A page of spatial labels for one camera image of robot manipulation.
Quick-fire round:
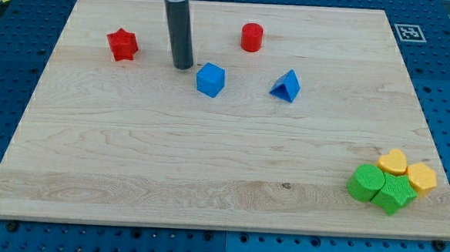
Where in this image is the blue cube block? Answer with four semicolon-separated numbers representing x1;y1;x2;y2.
196;62;226;98

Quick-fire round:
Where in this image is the light wooden board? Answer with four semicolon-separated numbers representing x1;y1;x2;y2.
0;0;450;240

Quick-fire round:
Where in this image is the blue triangular prism block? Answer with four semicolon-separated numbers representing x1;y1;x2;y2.
269;70;301;103

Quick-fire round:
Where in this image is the red cylinder block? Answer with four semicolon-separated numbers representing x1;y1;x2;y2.
240;22;264;52

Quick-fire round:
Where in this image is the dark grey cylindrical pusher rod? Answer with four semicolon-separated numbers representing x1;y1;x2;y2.
164;0;193;70

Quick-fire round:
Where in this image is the red star block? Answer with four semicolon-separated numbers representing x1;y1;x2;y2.
106;28;139;61

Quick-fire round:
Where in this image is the green cylinder block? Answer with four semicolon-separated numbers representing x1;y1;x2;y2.
347;163;385;202

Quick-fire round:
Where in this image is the yellow heart block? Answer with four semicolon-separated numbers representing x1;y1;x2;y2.
376;149;408;176

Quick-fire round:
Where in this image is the green star block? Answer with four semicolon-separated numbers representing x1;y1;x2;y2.
370;173;418;216

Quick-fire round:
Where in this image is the yellow hexagon block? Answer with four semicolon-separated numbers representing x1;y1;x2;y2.
405;163;438;199

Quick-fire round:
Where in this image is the white fiducial marker tag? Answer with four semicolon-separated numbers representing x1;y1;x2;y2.
395;23;426;43

